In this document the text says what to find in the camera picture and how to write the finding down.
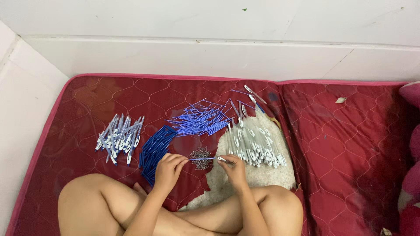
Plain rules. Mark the grey pen barrel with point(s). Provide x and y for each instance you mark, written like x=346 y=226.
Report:
x=226 y=160

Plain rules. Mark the pile of assembled pens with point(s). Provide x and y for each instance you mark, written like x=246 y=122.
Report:
x=119 y=139

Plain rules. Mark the red quilted mattress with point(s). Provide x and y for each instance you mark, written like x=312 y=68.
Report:
x=210 y=154

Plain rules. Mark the pile of small metal springs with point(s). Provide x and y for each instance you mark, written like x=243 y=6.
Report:
x=200 y=158

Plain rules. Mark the person's right hand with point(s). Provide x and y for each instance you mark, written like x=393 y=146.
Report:
x=236 y=172

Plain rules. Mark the white clip pen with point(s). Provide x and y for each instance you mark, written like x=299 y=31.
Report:
x=254 y=94

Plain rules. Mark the person's legs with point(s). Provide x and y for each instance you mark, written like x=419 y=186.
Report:
x=177 y=209

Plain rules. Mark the pile of grey pen barrels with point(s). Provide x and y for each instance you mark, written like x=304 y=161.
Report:
x=254 y=144

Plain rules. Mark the pile of dark blue grips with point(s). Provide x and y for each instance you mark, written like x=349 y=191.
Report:
x=154 y=152

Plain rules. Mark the person's left fingers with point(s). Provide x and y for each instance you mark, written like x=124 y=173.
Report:
x=177 y=161

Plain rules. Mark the white paper scrap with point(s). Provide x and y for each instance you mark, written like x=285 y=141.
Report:
x=340 y=100

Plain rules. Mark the blue and white pen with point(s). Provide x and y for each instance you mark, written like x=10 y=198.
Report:
x=256 y=103

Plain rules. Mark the blue pen refill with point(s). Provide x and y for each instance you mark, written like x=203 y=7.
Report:
x=201 y=159

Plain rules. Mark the pile of blue refills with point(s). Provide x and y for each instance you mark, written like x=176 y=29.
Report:
x=200 y=118

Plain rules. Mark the person's right fingers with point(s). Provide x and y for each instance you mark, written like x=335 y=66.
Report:
x=226 y=162

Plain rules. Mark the person's left hand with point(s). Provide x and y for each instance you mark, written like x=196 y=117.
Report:
x=168 y=173

